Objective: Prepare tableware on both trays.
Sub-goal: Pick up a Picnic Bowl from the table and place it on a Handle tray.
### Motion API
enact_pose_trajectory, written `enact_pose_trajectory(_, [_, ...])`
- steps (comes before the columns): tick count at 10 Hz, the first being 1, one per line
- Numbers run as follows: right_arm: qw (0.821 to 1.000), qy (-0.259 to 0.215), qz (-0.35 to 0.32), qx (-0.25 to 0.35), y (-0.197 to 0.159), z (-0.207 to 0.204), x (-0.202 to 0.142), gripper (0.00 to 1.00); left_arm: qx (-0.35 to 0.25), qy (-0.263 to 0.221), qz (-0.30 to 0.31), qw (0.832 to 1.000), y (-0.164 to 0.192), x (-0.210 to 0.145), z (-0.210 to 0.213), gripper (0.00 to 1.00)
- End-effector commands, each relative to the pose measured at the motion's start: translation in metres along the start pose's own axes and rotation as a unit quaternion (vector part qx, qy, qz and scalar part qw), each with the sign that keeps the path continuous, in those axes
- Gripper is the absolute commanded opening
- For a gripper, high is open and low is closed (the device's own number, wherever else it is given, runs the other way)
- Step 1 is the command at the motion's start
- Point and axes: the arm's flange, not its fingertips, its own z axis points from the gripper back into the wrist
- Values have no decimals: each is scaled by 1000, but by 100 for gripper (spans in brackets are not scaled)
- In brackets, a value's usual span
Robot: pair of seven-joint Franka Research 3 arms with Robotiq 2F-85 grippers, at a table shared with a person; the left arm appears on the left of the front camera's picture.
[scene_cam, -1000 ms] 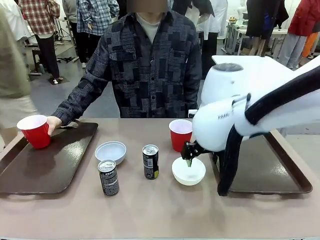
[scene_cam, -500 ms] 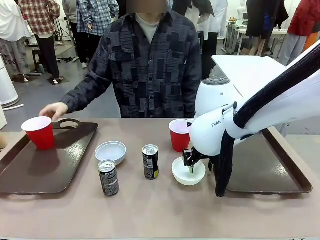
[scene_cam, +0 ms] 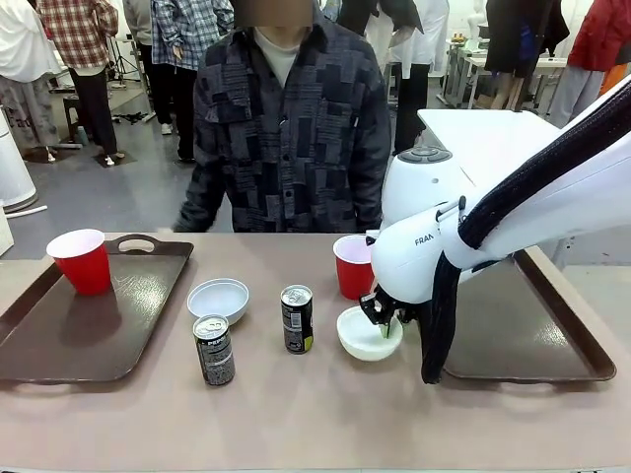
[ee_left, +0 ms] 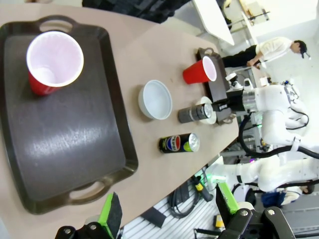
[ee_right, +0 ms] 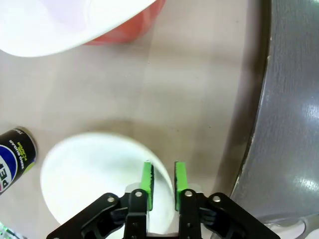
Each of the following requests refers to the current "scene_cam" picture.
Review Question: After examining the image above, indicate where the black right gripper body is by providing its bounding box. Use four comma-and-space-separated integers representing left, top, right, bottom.
358, 290, 398, 325

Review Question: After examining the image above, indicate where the white bowl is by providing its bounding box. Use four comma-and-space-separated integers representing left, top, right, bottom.
336, 304, 404, 363
186, 278, 250, 327

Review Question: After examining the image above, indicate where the person's right forearm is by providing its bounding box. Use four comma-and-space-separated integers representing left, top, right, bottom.
172, 165, 229, 234

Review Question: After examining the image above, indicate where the person's left forearm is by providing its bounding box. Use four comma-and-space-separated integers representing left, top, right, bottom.
353, 157, 393, 233

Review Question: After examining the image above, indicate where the red plastic cup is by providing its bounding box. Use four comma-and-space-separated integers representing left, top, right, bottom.
45, 229, 113, 297
332, 235, 378, 302

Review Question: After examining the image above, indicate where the black can with yellow label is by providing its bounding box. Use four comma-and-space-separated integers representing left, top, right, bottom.
280, 285, 315, 356

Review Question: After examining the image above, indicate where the brown plastic serving tray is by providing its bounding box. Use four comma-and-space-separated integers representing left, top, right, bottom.
0, 234, 195, 385
440, 244, 618, 383

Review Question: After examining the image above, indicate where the black Pepsi can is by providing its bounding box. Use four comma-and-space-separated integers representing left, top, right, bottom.
191, 314, 237, 387

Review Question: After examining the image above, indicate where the person in dark patchwork shirt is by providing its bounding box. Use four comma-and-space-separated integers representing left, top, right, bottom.
172, 0, 393, 235

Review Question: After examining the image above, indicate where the white background table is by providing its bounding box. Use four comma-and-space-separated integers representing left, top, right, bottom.
440, 37, 568, 110

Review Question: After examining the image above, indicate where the person in white coat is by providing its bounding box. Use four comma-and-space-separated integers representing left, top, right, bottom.
363, 0, 451, 155

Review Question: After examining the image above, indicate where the black tripod base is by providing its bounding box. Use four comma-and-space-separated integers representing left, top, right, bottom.
111, 108, 160, 126

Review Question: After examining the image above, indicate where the person in blue plaid shirt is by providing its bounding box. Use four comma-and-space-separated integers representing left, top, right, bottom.
147, 0, 236, 164

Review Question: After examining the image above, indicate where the dark stool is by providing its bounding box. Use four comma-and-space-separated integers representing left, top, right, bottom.
60, 95, 85, 145

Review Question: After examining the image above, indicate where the white cylindrical appliance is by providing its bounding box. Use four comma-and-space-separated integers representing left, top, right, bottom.
0, 103, 39, 214

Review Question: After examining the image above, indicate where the person in red plaid shirt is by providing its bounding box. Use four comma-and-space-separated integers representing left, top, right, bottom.
35, 0, 122, 168

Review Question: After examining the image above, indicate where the black braided cable sleeve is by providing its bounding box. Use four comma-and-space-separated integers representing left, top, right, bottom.
421, 76, 631, 386

